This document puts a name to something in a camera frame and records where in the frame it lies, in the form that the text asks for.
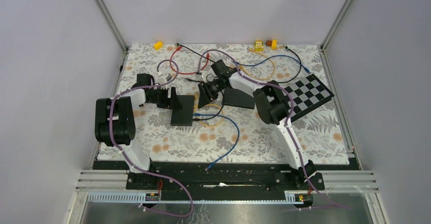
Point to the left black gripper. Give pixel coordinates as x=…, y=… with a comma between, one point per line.
x=173, y=102

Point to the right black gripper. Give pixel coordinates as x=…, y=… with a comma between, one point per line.
x=205, y=97

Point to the black network switch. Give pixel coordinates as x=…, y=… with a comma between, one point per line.
x=237, y=98
x=184, y=115

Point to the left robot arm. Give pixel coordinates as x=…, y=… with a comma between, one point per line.
x=114, y=117

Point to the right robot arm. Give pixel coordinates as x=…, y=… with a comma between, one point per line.
x=274, y=105

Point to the floral patterned table mat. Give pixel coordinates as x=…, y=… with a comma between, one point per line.
x=239, y=136

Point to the yellow toy brick with face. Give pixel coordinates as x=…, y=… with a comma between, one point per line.
x=258, y=46

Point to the yellow brown toy block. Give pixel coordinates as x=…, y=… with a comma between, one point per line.
x=273, y=44

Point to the black white checkerboard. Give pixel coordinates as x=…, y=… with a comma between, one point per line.
x=308, y=94

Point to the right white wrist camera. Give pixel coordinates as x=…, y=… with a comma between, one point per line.
x=198, y=71

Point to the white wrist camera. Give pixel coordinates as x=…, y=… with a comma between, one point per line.
x=198, y=71
x=162, y=79

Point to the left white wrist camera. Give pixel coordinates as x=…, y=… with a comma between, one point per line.
x=162, y=79

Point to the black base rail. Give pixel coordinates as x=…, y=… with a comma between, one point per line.
x=171, y=181

